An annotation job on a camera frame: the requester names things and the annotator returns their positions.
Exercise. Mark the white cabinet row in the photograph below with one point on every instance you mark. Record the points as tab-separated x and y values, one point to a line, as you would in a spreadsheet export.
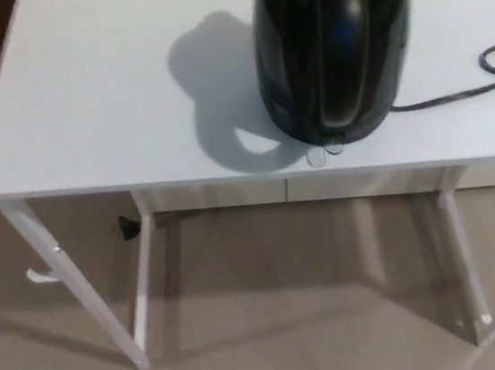
230	193

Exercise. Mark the small black floor object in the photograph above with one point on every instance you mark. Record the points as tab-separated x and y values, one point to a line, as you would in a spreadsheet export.
126	228

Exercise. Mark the clear kettle switch lever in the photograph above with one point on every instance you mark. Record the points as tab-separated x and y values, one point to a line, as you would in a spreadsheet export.
321	154

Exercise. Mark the white table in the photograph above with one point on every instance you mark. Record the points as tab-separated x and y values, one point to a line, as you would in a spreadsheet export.
83	101

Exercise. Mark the white hook on table leg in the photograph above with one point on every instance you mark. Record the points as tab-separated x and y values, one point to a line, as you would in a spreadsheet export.
37	276

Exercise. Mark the black electric kettle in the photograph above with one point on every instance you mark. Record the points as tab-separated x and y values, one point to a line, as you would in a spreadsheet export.
334	48

